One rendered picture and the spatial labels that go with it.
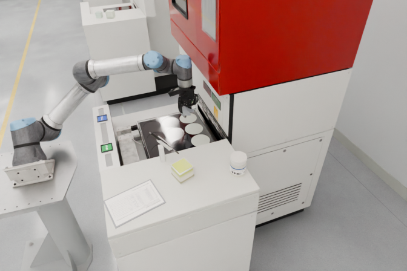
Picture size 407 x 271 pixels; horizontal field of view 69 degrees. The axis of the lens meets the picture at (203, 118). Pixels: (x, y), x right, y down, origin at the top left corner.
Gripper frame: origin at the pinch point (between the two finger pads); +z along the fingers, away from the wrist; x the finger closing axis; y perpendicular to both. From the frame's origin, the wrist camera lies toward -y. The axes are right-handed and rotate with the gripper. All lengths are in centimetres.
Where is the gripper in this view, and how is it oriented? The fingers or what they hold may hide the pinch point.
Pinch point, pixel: (184, 115)
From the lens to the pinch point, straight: 164.7
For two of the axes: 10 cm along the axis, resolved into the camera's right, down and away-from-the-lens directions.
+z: 0.2, 8.0, 6.0
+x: 4.8, -5.3, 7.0
